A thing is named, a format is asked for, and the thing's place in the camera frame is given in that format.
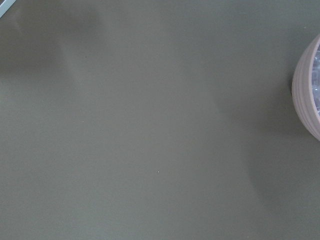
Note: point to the pink ribbed bowl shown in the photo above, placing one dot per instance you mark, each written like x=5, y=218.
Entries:
x=301, y=89

